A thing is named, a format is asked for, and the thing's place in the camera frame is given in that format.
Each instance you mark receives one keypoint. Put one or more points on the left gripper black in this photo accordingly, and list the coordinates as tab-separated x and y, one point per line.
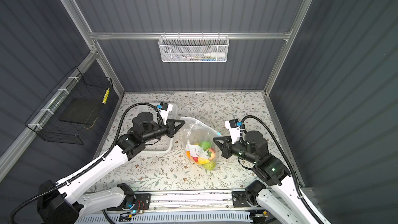
171	129

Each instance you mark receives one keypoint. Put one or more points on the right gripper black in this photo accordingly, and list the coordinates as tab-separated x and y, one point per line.
225	146

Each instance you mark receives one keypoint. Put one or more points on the white plastic basket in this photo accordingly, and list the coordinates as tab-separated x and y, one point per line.
161	138

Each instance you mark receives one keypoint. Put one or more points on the green lime toy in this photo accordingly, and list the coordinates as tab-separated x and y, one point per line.
205	145

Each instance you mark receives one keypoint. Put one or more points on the green pear toy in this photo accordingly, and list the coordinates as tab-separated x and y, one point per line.
210	165

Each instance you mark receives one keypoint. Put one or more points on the clear zip top bag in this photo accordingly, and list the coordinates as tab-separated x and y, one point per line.
199	145

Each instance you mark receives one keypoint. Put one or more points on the yellow round fruit toy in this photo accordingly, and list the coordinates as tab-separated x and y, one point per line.
202	160

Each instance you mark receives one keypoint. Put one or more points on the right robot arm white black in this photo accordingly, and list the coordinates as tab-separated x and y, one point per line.
274	189

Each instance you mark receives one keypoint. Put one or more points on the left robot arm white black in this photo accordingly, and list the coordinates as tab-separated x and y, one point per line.
53	209

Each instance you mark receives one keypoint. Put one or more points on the yellow marker pen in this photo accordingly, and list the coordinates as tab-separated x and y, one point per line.
105	97

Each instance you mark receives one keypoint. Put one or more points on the white tube in basket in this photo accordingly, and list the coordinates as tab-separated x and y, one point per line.
217	55

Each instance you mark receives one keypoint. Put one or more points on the black pad in basket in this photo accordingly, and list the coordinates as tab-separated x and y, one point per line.
81	111

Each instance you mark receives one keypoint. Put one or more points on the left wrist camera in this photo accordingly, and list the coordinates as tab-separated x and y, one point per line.
164	109

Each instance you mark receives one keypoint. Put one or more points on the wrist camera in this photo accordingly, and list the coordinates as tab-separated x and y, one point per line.
164	109
234	128

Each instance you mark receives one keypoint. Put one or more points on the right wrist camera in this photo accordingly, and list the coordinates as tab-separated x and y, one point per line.
234	128

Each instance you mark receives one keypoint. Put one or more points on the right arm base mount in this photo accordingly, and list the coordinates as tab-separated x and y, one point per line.
248	197

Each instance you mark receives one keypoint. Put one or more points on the aluminium front rail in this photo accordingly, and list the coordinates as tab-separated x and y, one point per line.
189	200

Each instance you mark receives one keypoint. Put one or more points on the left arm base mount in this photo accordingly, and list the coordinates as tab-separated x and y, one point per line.
133	203

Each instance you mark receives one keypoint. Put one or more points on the white wire wall basket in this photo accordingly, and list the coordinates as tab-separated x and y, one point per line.
192	50

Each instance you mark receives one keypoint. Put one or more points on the black wire wall basket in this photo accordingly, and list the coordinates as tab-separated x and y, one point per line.
45	121

